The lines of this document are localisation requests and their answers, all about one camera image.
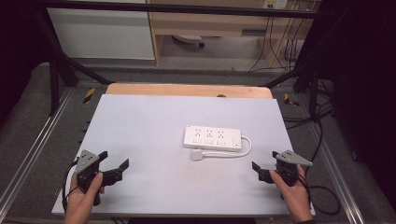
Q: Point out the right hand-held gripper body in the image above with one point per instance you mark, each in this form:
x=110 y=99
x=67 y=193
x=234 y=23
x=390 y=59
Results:
x=291 y=158

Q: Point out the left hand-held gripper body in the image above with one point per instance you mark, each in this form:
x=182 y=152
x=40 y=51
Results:
x=86 y=160

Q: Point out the white power strip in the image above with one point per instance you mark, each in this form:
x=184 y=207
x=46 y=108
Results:
x=213 y=138

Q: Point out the white plug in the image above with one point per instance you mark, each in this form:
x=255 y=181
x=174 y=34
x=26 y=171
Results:
x=196 y=154

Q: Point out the person's right hand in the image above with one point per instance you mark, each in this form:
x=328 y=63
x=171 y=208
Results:
x=294 y=196

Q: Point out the person's left hand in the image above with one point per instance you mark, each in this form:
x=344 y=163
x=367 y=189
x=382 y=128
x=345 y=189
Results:
x=79 y=202

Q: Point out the yellow black tape strip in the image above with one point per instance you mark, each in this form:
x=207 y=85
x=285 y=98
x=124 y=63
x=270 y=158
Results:
x=89 y=95
x=290 y=100

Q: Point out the wooden table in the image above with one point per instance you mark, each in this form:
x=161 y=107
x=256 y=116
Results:
x=186 y=90

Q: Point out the black curtain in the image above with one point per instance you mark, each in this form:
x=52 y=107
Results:
x=18 y=46
x=364 y=77

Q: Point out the white cabinet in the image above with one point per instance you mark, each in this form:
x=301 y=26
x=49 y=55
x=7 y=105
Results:
x=99 y=34

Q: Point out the office chair base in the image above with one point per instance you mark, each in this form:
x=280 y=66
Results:
x=186 y=38

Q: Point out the light wooden desk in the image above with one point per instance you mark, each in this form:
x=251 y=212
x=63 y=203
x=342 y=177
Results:
x=202 y=23

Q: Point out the aluminium rail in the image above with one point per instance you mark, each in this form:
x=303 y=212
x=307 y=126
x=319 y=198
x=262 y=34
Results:
x=339 y=174
x=31 y=149

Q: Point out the white wall socket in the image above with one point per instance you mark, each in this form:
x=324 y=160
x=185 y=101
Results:
x=274 y=3

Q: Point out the black metal frame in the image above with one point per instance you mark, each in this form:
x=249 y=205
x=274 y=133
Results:
x=186 y=6

